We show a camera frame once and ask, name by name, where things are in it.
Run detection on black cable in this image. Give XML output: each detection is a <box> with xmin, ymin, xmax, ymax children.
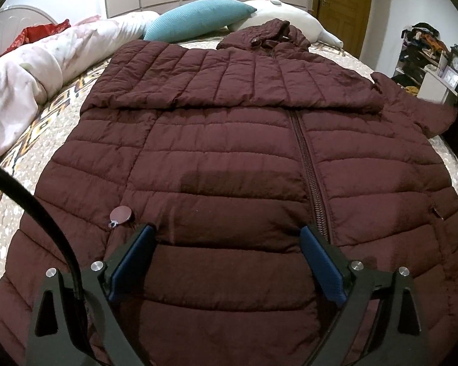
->
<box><xmin>0</xmin><ymin>158</ymin><xmax>90</xmax><ymax>302</ymax></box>

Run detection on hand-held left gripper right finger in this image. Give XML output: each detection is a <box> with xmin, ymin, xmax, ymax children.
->
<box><xmin>300</xmin><ymin>225</ymin><xmax>424</xmax><ymax>366</ymax></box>

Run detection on maroon puffer jacket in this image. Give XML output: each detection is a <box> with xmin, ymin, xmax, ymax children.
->
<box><xmin>0</xmin><ymin>18</ymin><xmax>458</xmax><ymax>366</ymax></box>

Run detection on pale fan-shaped headboard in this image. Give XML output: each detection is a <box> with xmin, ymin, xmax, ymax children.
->
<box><xmin>0</xmin><ymin>5</ymin><xmax>58</xmax><ymax>42</ymax></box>

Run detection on teal pillow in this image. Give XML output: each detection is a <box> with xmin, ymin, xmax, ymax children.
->
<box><xmin>143</xmin><ymin>0</ymin><xmax>258</xmax><ymax>42</ymax></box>

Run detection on patterned beige bedspread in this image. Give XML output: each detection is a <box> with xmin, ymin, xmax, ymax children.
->
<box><xmin>0</xmin><ymin>32</ymin><xmax>458</xmax><ymax>313</ymax></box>

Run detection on white shelf unit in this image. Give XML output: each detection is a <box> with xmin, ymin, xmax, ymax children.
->
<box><xmin>393</xmin><ymin>27</ymin><xmax>458</xmax><ymax>104</ymax></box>

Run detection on small picture frame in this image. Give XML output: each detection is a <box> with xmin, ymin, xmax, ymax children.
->
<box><xmin>441</xmin><ymin>65</ymin><xmax>458</xmax><ymax>88</ymax></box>

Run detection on white pink floral comforter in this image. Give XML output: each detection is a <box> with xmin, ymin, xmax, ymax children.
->
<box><xmin>0</xmin><ymin>11</ymin><xmax>161</xmax><ymax>161</ymax></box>

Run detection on red cloth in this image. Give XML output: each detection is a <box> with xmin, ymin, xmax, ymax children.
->
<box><xmin>0</xmin><ymin>17</ymin><xmax>102</xmax><ymax>56</ymax></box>

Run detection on white plush seal pillow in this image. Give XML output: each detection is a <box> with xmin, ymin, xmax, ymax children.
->
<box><xmin>225</xmin><ymin>0</ymin><xmax>344</xmax><ymax>48</ymax></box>

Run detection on pile of clothes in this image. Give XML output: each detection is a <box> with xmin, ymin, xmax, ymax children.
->
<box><xmin>401</xmin><ymin>23</ymin><xmax>453</xmax><ymax>52</ymax></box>

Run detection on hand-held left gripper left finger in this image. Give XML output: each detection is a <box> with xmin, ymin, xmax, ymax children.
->
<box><xmin>25</xmin><ymin>224</ymin><xmax>157</xmax><ymax>366</ymax></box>

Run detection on wooden door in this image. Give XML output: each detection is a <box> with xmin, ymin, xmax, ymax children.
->
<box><xmin>311</xmin><ymin>0</ymin><xmax>375</xmax><ymax>59</ymax></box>

